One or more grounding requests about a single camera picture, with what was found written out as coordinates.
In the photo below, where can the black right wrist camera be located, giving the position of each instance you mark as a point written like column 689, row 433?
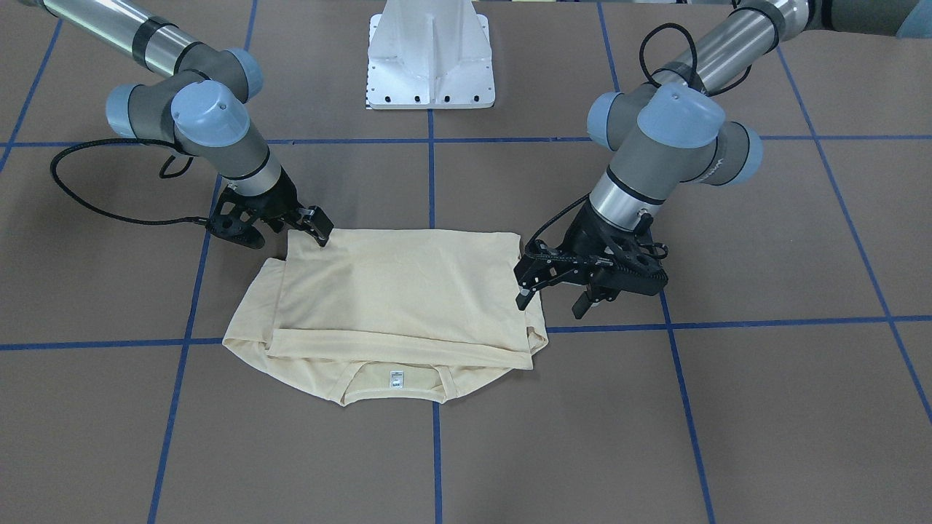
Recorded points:
column 232, row 219

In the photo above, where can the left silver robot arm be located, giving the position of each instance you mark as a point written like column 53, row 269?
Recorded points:
column 670, row 130

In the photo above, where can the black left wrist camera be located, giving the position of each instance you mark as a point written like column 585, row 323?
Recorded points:
column 635, row 266

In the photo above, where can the cream long-sleeve printed shirt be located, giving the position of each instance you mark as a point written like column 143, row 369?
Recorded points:
column 425, row 314

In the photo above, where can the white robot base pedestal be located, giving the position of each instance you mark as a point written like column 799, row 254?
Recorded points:
column 429, row 55

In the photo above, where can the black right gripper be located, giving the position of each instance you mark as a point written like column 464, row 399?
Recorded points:
column 277, row 203

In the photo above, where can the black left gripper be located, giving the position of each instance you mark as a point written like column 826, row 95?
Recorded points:
column 580, row 237

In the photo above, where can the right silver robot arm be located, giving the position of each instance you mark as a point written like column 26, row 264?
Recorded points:
column 197, row 110

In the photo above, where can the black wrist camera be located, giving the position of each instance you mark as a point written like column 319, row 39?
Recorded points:
column 635, row 266
column 232, row 219

